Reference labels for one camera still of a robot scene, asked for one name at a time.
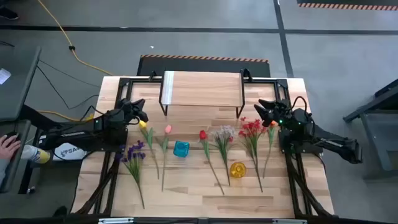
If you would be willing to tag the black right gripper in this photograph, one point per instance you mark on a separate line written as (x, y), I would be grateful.
(283, 112)

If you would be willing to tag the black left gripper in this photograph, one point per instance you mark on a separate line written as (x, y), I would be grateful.
(129, 112)

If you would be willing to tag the yellow artificial tulip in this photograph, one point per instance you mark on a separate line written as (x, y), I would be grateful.
(142, 124)

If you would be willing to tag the red artificial flower bunch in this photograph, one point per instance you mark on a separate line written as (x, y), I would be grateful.
(251, 127)

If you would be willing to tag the pink artificial tulip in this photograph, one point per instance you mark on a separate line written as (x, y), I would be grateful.
(168, 129)

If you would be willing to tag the purple artificial flower bunch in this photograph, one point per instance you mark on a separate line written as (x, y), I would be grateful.
(133, 152)

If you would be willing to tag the white artificial flower bunch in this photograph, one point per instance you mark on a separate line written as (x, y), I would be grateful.
(224, 133)

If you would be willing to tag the blue cut glass vase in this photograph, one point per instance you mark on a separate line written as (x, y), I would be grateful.
(181, 149)

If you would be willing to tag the yellow cut glass vase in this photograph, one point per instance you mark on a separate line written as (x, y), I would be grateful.
(238, 170)

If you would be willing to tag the red artificial tulip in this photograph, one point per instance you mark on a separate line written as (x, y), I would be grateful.
(203, 134)

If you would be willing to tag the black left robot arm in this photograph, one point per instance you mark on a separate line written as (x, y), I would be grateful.
(109, 124)

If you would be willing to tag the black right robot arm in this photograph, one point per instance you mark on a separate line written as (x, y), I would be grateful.
(335, 144)

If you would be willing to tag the wooden shelf with black legs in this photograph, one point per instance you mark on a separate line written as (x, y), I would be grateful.
(205, 88)

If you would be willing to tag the orange artificial tulip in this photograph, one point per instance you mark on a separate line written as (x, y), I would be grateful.
(271, 132)

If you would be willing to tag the black mat with striped edge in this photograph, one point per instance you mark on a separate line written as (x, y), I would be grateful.
(348, 3)
(202, 67)

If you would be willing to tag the white printed box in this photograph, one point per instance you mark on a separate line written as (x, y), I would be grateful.
(70, 152)

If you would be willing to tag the white and yellow bottle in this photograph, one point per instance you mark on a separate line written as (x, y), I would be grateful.
(34, 154)

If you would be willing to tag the grey desk top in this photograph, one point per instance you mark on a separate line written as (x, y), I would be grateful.
(18, 93)

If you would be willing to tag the grey metal cart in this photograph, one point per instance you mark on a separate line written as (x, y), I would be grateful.
(384, 163)

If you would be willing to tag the person's hand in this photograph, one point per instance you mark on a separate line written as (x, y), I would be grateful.
(8, 147)

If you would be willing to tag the grey mouse tray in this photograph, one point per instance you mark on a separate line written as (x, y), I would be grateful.
(18, 174)

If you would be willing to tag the white paper note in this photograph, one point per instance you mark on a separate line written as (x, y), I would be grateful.
(4, 76)

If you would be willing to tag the person's foot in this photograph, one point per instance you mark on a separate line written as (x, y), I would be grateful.
(7, 14)

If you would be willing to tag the black aluminium table frame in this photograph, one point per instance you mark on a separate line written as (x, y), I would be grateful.
(123, 82)

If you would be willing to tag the black desk frame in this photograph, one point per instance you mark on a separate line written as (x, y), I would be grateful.
(34, 117)

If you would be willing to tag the silver metal bracket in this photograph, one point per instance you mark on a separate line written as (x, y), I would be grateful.
(115, 221)
(289, 221)

